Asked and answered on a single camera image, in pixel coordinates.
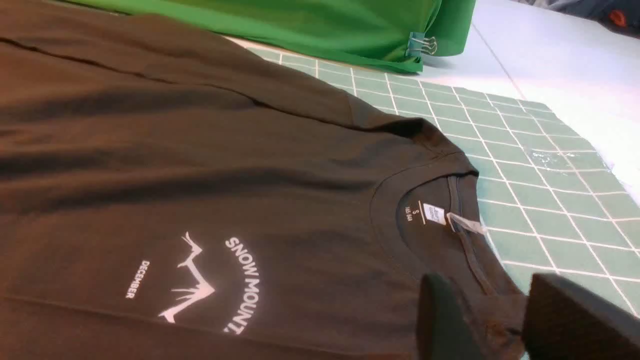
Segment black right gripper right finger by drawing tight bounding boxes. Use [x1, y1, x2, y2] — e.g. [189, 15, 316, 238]
[522, 273, 640, 360]

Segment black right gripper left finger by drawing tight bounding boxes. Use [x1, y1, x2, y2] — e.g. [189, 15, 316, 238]
[416, 273, 485, 360]

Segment dark gray long-sleeve shirt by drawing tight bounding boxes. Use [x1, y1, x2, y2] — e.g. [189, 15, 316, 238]
[0, 0, 528, 360]

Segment green checkered table mat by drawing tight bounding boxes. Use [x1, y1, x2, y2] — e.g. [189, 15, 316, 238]
[247, 46, 640, 360]

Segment metal binder clip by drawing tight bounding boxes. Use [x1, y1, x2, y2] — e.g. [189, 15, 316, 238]
[405, 32, 438, 57]

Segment green backdrop cloth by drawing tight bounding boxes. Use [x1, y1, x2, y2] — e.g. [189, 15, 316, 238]
[81, 0, 476, 75]

